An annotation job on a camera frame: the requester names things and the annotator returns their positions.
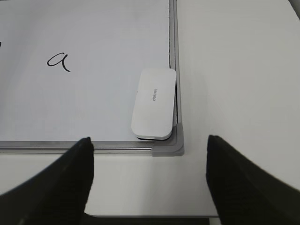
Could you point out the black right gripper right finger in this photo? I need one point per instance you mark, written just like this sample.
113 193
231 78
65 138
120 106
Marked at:
245 194

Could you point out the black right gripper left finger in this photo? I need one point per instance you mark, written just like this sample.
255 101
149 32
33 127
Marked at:
55 196

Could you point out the whiteboard with aluminium frame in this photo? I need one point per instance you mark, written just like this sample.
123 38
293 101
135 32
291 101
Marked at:
69 69

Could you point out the white board eraser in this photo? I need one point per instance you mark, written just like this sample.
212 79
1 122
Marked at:
152 116

